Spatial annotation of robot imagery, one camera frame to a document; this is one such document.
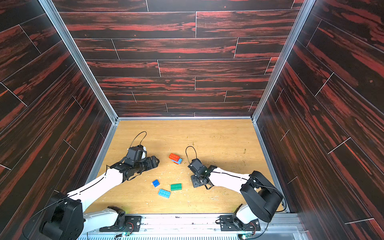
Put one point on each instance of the aluminium front rail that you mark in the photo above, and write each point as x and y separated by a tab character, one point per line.
204	227

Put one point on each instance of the small blue lego left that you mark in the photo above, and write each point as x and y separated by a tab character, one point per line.
156	183

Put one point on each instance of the light blue long lego brick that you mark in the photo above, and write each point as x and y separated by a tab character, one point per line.
178	162

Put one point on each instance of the red long lego brick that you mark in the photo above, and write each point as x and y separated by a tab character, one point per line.
174	157

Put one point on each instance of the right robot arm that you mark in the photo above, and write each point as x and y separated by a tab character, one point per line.
261	196

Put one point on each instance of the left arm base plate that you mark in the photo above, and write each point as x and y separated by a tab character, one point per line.
127	223

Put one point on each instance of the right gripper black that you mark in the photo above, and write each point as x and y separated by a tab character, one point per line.
198	175

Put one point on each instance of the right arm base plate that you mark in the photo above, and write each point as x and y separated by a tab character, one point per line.
230	223

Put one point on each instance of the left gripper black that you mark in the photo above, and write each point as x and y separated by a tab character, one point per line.
155	164

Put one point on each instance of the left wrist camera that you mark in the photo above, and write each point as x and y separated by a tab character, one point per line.
142	151

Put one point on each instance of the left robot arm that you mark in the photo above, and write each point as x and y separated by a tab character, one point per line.
65	217

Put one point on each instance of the green long lego brick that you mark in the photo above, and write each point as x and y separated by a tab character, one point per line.
176	187

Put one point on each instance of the light blue lego front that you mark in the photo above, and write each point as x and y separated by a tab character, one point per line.
164	193

